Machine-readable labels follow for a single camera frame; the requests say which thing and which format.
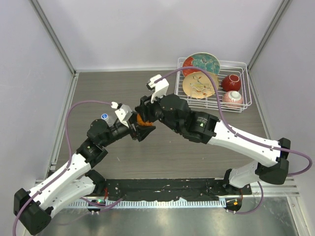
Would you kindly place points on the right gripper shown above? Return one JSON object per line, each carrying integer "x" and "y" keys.
{"x": 146, "y": 107}

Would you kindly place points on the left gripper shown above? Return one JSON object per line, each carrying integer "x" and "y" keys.
{"x": 141, "y": 130}

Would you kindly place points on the orange juice bottle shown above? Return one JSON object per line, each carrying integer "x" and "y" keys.
{"x": 143, "y": 123}

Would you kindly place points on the clear plastic water bottle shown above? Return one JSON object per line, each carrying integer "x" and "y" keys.
{"x": 110, "y": 121}

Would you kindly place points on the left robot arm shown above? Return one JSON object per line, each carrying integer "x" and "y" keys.
{"x": 35, "y": 208}

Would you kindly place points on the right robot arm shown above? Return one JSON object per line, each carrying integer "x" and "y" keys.
{"x": 269, "y": 163}

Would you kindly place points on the cream floral plate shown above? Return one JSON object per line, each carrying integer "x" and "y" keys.
{"x": 198, "y": 85}

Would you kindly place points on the red and teal plate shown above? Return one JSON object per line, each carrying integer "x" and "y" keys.
{"x": 205, "y": 61}

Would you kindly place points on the pink patterned bowl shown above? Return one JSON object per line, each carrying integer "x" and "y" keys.
{"x": 232, "y": 99}

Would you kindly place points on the red bowl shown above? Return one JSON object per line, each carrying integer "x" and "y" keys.
{"x": 231, "y": 83}

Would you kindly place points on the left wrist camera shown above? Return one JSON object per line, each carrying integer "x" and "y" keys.
{"x": 123, "y": 112}

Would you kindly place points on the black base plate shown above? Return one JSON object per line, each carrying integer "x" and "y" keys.
{"x": 166, "y": 190}

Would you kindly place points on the white wire dish rack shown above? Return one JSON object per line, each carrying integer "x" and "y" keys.
{"x": 227, "y": 68}

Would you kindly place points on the white slotted cable duct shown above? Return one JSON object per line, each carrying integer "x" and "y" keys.
{"x": 181, "y": 203}

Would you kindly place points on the aluminium frame rail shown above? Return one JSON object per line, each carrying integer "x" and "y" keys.
{"x": 288, "y": 189}

